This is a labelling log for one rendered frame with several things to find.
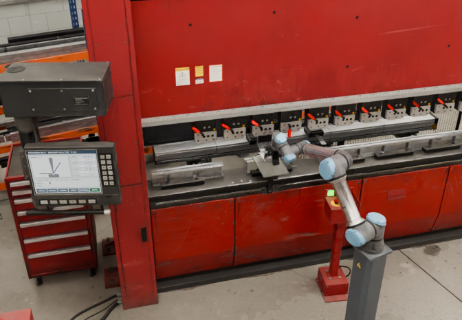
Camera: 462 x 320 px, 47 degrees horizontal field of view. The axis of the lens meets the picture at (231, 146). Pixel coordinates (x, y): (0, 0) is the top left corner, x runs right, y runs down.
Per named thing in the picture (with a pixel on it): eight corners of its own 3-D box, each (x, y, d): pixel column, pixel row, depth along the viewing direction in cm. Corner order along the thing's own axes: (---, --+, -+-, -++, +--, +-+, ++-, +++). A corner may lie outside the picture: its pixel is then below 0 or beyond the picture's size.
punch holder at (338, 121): (334, 126, 378) (336, 105, 370) (329, 121, 385) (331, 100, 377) (353, 124, 381) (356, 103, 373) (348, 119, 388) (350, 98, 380)
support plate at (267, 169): (263, 177, 354) (263, 176, 354) (252, 157, 377) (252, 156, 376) (289, 174, 358) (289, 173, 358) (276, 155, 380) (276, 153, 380)
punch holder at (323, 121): (307, 130, 373) (309, 109, 365) (303, 124, 381) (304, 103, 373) (327, 127, 377) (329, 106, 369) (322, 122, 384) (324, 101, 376)
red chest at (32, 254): (31, 292, 399) (3, 180, 350) (36, 249, 442) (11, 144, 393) (100, 281, 410) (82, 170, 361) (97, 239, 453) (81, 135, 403)
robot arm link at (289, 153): (302, 154, 343) (293, 140, 345) (290, 160, 337) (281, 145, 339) (297, 160, 349) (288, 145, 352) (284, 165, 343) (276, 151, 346)
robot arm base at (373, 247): (389, 250, 324) (392, 237, 319) (370, 257, 318) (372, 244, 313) (372, 235, 336) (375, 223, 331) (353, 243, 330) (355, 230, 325)
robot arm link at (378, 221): (388, 235, 321) (391, 216, 314) (373, 243, 314) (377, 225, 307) (372, 225, 329) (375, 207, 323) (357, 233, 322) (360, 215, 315)
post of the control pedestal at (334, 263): (331, 277, 397) (337, 218, 370) (328, 272, 401) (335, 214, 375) (337, 276, 397) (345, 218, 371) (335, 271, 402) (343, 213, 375)
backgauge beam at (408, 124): (155, 166, 388) (154, 153, 383) (152, 156, 400) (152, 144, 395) (436, 129, 438) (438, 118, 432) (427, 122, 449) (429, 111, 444)
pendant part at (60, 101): (27, 225, 292) (-8, 80, 251) (39, 199, 314) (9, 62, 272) (120, 224, 294) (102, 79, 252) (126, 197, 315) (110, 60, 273)
